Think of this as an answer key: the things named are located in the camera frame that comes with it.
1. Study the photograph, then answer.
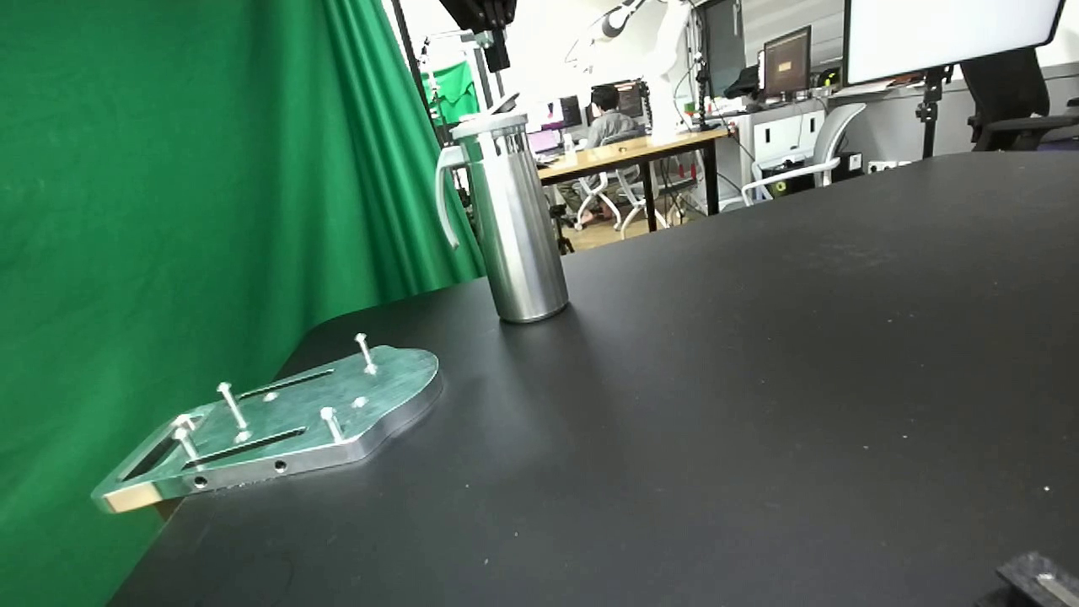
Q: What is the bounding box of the person seated in background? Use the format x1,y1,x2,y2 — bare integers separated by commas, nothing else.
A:
586,85,640,148

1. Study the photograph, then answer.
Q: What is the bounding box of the wooden desk in background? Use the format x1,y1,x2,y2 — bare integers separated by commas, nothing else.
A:
538,128,730,229

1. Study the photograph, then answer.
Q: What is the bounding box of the large white monitor screen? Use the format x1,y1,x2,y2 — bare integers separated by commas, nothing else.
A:
844,0,1066,85

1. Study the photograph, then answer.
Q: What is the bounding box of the silver steel flask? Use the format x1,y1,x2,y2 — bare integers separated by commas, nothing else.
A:
430,115,569,323

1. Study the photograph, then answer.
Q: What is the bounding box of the black robot gripper above flask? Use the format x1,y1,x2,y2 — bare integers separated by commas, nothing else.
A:
441,0,517,69

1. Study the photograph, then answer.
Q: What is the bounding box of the metal mounting plate with bolts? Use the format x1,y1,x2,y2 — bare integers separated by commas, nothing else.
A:
91,345,446,513

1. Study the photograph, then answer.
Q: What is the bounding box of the green screen curtain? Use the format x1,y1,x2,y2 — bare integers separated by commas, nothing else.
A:
0,0,477,607

